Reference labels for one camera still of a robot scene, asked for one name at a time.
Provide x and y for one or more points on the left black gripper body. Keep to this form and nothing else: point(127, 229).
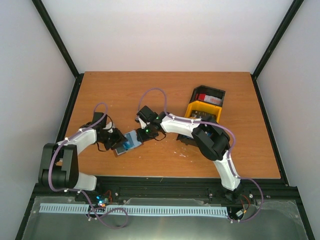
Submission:
point(109, 139)

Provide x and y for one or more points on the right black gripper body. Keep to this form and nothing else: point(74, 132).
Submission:
point(149, 134)

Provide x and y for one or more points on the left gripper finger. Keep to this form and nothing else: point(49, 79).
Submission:
point(116, 147)
point(120, 138)

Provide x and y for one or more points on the brown leather card holder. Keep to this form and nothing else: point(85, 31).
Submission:
point(121, 153)

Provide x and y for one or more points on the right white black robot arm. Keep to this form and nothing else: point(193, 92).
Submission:
point(211, 139)

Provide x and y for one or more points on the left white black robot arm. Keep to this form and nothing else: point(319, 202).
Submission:
point(59, 166)

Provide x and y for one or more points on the black yellow card tray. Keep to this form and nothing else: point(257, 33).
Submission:
point(198, 105)

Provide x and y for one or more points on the red white credit card stack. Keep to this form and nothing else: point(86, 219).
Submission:
point(209, 99)

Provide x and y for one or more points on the left controller board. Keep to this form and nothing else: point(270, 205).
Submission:
point(104, 199)

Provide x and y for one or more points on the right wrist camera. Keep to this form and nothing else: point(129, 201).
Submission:
point(143, 125)

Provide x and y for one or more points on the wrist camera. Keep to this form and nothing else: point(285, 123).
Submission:
point(143, 125)
point(109, 126)

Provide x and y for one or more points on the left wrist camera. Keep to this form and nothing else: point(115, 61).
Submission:
point(109, 126)

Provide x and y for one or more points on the light blue cable duct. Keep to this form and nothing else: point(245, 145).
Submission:
point(137, 210)

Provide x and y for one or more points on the left black frame post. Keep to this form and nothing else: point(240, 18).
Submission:
point(49, 24)

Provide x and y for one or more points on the black frame post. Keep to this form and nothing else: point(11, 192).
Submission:
point(49, 24)
point(282, 28)

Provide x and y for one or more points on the black aluminium frame rail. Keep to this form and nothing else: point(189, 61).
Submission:
point(208, 190)

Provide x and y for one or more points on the metal base plate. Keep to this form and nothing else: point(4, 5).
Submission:
point(271, 220)

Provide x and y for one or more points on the right black frame post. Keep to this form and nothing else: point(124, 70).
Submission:
point(282, 28)

